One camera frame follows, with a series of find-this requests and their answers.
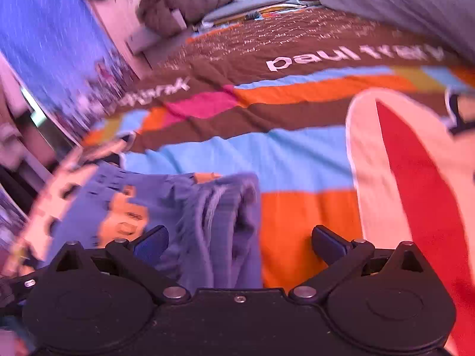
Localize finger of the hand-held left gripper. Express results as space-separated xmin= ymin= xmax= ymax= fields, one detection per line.
xmin=0 ymin=272 xmax=39 ymax=305

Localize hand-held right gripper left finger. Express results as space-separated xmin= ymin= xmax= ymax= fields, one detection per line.
xmin=49 ymin=225 xmax=191 ymax=303

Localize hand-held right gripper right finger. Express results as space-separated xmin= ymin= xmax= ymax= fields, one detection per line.
xmin=289 ymin=225 xmax=427 ymax=303

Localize blue printed pants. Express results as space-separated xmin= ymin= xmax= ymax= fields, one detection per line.
xmin=11 ymin=144 xmax=265 ymax=290

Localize colourful printed blanket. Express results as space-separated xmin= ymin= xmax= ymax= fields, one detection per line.
xmin=78 ymin=5 xmax=475 ymax=356

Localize white headboard shelf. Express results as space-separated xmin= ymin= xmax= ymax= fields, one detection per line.
xmin=126 ymin=10 xmax=188 ymax=58

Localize light blue pillow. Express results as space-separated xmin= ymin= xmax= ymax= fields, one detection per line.
xmin=198 ymin=0 xmax=305 ymax=28

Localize person's grey trouser leg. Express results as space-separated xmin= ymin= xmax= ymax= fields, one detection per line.
xmin=310 ymin=0 xmax=475 ymax=63

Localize blue wall poster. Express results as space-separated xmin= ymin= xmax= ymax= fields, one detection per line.
xmin=0 ymin=0 xmax=141 ymax=146

